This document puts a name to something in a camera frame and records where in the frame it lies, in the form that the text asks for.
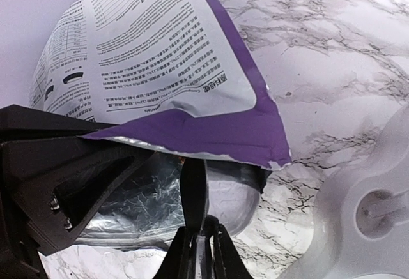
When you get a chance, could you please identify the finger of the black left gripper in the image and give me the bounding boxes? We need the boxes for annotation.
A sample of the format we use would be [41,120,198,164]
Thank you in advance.
[1,138,153,255]
[1,105,112,139]

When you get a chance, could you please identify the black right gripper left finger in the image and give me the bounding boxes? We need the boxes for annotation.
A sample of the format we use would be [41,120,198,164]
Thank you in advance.
[153,227,192,279]

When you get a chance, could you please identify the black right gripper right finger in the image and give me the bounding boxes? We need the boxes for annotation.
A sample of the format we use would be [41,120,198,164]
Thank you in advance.
[206,215,253,279]

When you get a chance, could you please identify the silver metal scoop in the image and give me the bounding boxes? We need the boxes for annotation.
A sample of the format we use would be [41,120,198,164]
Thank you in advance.
[178,157,261,279]

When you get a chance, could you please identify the grey double pet bowl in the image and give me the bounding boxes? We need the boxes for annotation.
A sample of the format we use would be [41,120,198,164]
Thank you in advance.
[292,106,408,278]

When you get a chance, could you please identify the purple puppy food bag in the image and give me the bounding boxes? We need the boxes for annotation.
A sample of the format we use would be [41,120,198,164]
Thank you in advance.
[28,0,293,251]

